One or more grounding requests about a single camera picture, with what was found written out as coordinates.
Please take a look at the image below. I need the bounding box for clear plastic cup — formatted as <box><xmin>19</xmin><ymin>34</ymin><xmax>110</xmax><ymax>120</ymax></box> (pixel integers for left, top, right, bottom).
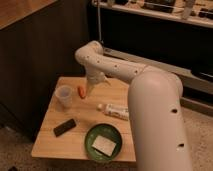
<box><xmin>55</xmin><ymin>85</ymin><xmax>72</xmax><ymax>108</ymax></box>

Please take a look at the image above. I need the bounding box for vertical metal pole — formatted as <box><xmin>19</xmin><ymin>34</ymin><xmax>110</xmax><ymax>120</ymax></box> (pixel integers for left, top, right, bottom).
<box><xmin>97</xmin><ymin>0</ymin><xmax>102</xmax><ymax>43</ymax></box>

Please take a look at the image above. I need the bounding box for wooden table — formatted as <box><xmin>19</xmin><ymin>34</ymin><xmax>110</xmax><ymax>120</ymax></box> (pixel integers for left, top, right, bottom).
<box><xmin>31</xmin><ymin>77</ymin><xmax>136</xmax><ymax>162</ymax></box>

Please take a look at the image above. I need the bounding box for white sponge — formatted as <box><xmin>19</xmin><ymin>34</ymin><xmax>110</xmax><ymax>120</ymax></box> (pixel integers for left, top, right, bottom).
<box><xmin>92</xmin><ymin>135</ymin><xmax>116</xmax><ymax>156</ymax></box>

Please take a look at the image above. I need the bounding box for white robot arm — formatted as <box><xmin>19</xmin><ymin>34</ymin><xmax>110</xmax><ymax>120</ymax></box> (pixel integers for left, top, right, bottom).
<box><xmin>75</xmin><ymin>41</ymin><xmax>193</xmax><ymax>171</ymax></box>

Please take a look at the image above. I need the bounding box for wooden counter cabinet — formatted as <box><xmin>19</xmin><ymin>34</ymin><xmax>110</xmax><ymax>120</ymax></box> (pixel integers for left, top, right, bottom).
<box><xmin>0</xmin><ymin>0</ymin><xmax>89</xmax><ymax>140</ymax></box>

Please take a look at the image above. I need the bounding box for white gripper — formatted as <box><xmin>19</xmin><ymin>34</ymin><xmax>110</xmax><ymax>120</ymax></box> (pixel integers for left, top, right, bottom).
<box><xmin>86</xmin><ymin>68</ymin><xmax>111</xmax><ymax>97</ymax></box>

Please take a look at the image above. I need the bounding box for small orange carrot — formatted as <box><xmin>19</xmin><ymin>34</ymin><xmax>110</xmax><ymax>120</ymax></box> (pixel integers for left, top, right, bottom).
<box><xmin>77</xmin><ymin>86</ymin><xmax>86</xmax><ymax>99</ymax></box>

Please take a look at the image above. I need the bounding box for white tube bottle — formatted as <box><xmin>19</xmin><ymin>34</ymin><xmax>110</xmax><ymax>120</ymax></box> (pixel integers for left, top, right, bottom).
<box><xmin>97</xmin><ymin>104</ymin><xmax>129</xmax><ymax>120</ymax></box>

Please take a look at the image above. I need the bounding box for upper shelf with items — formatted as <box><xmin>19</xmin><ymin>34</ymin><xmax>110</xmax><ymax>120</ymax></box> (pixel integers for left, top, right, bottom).
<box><xmin>92</xmin><ymin>0</ymin><xmax>213</xmax><ymax>29</ymax></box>

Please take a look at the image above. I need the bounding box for green plate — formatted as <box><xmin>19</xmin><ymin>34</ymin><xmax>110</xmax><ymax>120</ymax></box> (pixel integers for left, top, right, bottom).
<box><xmin>84</xmin><ymin>123</ymin><xmax>122</xmax><ymax>163</ymax></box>

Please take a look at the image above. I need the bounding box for black rectangular block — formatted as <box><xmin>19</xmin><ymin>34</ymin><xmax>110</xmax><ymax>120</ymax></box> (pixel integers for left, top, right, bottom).
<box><xmin>53</xmin><ymin>119</ymin><xmax>76</xmax><ymax>137</ymax></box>

